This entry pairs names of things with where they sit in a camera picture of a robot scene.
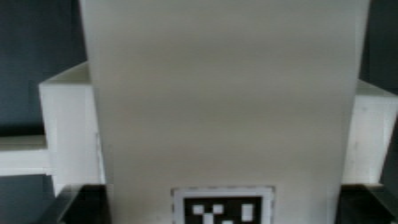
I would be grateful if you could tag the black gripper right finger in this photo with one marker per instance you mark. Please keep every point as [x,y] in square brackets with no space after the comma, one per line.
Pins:
[367,205]

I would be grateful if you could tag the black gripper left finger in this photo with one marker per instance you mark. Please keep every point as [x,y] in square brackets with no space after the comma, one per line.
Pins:
[79,207]

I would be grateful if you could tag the white cabinet body box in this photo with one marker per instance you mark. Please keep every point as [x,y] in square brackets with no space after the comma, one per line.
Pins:
[74,135]

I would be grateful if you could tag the white cabinet top block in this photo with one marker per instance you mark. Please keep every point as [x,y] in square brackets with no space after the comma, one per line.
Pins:
[225,78]

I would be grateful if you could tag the white U-shaped obstacle frame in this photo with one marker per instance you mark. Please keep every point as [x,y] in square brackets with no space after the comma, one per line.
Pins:
[24,155]

